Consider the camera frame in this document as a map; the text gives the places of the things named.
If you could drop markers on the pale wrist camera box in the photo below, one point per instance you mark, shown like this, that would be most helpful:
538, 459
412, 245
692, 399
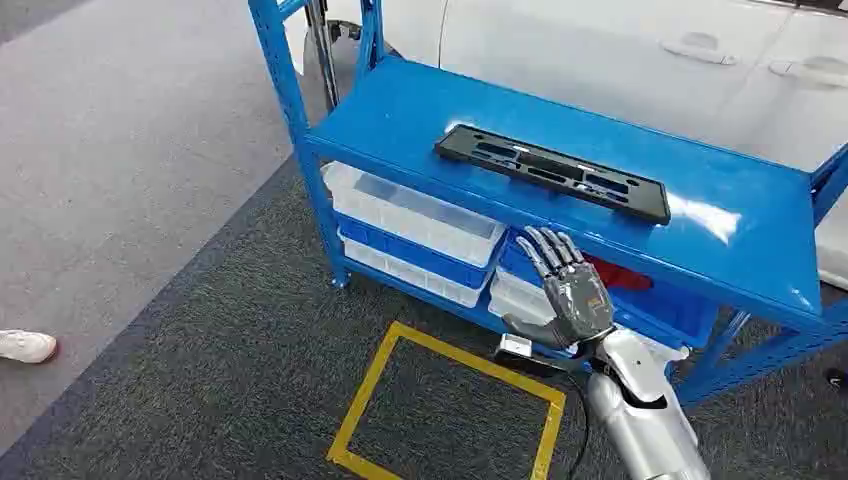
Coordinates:
515, 347

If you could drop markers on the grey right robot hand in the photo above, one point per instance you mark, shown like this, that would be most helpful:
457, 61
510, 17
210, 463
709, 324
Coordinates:
580, 301

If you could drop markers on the red part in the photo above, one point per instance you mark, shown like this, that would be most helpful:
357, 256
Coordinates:
623, 277

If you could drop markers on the white car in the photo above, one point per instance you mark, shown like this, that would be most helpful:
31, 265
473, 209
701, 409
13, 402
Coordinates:
596, 53

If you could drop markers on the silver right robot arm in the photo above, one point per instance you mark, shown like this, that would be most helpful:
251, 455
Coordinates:
642, 411

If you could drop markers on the yellow tape square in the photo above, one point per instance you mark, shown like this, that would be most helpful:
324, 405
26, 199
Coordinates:
371, 391

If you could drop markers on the black caster wheel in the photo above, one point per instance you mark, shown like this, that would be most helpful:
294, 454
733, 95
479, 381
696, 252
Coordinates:
837, 379

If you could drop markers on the black plastic slotted plate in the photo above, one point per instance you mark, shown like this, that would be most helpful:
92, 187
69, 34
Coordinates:
652, 208

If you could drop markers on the clear plastic bin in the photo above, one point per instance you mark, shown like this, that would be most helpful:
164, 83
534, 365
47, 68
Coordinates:
411, 218

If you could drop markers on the person's white shoe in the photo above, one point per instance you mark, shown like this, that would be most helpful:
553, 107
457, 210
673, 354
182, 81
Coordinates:
26, 346

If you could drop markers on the blue metal shelf cart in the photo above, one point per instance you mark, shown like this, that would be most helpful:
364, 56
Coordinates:
464, 99

